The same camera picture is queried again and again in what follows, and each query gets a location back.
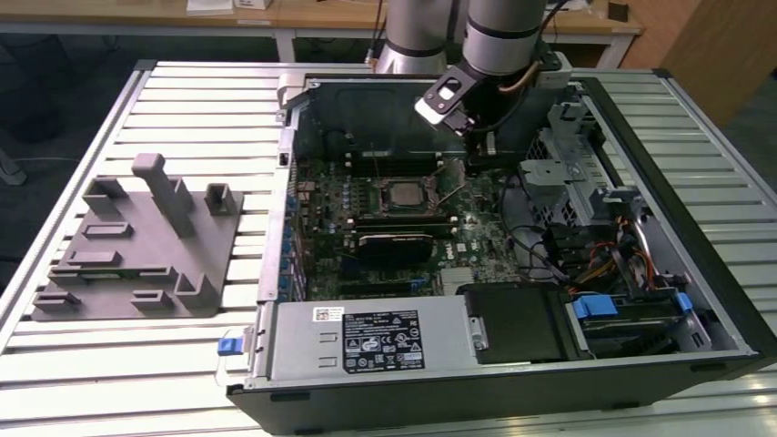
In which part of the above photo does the CPU socket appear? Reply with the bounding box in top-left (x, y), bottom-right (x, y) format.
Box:
top-left (375, 176), bottom-right (442, 218)

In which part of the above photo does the wooden cabinet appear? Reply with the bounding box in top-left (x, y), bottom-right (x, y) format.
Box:
top-left (621, 0), bottom-right (777, 131)

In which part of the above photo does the hard disk in blue carrier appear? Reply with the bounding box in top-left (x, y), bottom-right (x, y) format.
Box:
top-left (566, 293), bottom-right (697, 361)

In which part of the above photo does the black graphics card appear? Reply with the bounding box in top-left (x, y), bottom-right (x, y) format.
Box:
top-left (354, 232), bottom-right (437, 268)

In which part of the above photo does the grey power supply unit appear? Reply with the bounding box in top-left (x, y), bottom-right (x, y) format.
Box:
top-left (265, 298), bottom-right (486, 379)

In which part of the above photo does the black RAM slot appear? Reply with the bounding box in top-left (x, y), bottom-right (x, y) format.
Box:
top-left (343, 162), bottom-right (442, 169)
top-left (343, 152), bottom-right (442, 159)
top-left (343, 157), bottom-right (442, 164)
top-left (343, 167), bottom-right (442, 176)
top-left (347, 220), bottom-right (457, 228)
top-left (347, 225), bottom-right (457, 232)
top-left (347, 229), bottom-right (457, 238)
top-left (347, 216), bottom-right (457, 223)

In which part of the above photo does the metal socket cover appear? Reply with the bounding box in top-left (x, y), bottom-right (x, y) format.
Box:
top-left (427, 159), bottom-right (471, 205)

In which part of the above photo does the black camera cable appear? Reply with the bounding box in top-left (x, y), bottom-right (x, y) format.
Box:
top-left (537, 0), bottom-right (590, 56)

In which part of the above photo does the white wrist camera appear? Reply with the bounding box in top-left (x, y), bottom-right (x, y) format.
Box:
top-left (414, 67), bottom-right (479, 125)

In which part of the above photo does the brown cable sleeve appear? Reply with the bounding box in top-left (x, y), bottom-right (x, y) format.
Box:
top-left (497, 61), bottom-right (539, 96)

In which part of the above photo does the black plastic shroud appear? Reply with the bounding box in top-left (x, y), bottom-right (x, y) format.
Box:
top-left (455, 280), bottom-right (578, 366)

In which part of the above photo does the orange wire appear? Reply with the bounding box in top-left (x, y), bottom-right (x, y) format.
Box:
top-left (642, 252), bottom-right (662, 292)

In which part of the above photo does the metal drive cage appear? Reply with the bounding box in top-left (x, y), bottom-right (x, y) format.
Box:
top-left (518, 102), bottom-right (614, 229)

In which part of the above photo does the wooden desk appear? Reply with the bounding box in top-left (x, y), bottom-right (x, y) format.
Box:
top-left (0, 0), bottom-right (646, 65)

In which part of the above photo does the black open PC case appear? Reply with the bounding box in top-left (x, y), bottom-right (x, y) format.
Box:
top-left (223, 67), bottom-right (777, 436)

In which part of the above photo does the green RAM stick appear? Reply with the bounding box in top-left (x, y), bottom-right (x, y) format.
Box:
top-left (72, 269), bottom-right (171, 279)

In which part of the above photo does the pale grey stand foot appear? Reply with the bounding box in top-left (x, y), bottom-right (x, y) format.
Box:
top-left (0, 149), bottom-right (26, 187)

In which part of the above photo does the hanging cable silver plug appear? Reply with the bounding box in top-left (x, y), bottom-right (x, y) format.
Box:
top-left (361, 0), bottom-right (389, 65)

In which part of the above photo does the black expansion slot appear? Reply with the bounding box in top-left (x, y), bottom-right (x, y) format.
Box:
top-left (335, 280), bottom-right (410, 297)

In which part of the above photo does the small wrist camera box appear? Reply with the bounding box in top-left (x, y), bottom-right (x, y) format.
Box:
top-left (534, 52), bottom-right (573, 88)

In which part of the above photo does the white paper box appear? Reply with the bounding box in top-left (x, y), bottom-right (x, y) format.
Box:
top-left (183, 0), bottom-right (235, 14)

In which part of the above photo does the silver CPU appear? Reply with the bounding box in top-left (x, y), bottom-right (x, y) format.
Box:
top-left (387, 180), bottom-right (427, 207)

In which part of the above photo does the black internal cable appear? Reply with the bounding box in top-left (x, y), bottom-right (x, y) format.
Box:
top-left (501, 175), bottom-right (575, 283)

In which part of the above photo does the green motherboard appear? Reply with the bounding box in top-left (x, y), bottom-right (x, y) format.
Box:
top-left (290, 152), bottom-right (535, 301)

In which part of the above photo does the grey parts rack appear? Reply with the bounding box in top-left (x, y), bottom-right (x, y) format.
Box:
top-left (29, 152), bottom-right (245, 323)

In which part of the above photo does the yellow power wire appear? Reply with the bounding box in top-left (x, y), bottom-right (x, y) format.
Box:
top-left (569, 240), bottom-right (623, 286)

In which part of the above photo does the silver chipset heatsink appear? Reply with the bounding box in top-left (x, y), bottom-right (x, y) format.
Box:
top-left (437, 267), bottom-right (479, 289)

